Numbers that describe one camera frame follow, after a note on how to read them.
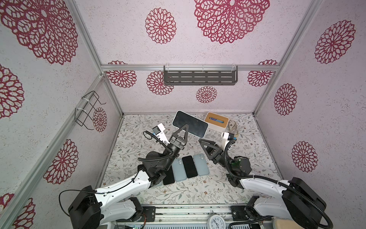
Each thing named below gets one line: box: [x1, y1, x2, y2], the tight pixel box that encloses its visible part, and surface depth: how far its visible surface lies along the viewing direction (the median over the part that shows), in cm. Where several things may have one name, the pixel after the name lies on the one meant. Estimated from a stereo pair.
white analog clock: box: [206, 214, 226, 229], surface depth 70 cm
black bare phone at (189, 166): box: [182, 155, 199, 178], surface depth 92 cm
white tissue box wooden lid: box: [203, 111, 230, 129], surface depth 114 cm
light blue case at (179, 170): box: [171, 157, 188, 182], surface depth 90 cm
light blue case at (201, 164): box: [193, 153, 210, 177], surface depth 92 cm
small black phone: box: [172, 110, 209, 139], surface depth 60 cm
